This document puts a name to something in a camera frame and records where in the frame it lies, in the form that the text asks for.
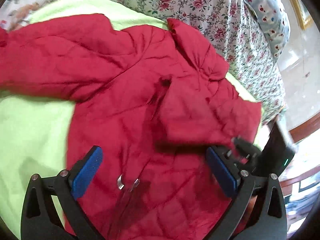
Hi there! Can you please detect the blue cherry print pillow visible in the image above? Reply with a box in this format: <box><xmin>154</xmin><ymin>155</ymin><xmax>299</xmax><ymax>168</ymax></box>
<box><xmin>245</xmin><ymin>0</ymin><xmax>291</xmax><ymax>62</ymax></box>

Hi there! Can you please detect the small rose floral quilt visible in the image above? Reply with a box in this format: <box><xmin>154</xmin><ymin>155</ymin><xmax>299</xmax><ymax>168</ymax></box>
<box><xmin>111</xmin><ymin>0</ymin><xmax>286</xmax><ymax>123</ymax></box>

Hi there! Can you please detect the light green bed sheet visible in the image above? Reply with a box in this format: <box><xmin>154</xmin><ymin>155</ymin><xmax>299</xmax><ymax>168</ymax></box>
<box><xmin>0</xmin><ymin>0</ymin><xmax>272</xmax><ymax>238</ymax></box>

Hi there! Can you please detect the brown wooden bed frame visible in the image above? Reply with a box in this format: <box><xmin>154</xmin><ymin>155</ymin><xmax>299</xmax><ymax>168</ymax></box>
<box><xmin>280</xmin><ymin>112</ymin><xmax>319</xmax><ymax>189</ymax></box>

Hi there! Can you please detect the red quilted puffer jacket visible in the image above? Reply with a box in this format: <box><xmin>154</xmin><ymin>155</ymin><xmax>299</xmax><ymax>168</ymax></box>
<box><xmin>0</xmin><ymin>13</ymin><xmax>263</xmax><ymax>240</ymax></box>

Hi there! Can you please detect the large floral pastel pillow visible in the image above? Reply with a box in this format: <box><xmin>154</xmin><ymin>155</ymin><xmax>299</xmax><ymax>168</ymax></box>
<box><xmin>0</xmin><ymin>0</ymin><xmax>73</xmax><ymax>32</ymax></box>

